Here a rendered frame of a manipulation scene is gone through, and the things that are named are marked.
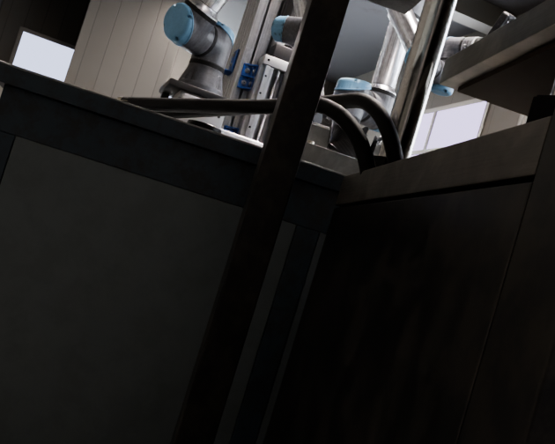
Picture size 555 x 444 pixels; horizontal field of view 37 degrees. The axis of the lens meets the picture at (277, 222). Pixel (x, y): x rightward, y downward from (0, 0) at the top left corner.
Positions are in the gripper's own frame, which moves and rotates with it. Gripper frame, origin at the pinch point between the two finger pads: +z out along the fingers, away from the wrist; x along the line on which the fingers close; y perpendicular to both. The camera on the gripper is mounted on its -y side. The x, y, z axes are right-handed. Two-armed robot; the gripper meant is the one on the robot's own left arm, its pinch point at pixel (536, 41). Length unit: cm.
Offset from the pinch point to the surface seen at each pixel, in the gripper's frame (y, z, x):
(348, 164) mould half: 50, 14, 83
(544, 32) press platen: 31, 77, 116
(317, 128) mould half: 43, 0, 81
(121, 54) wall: -51, -638, -219
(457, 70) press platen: 33, 51, 99
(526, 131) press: 49, 95, 143
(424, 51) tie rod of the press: 28, 40, 96
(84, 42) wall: -53, -655, -184
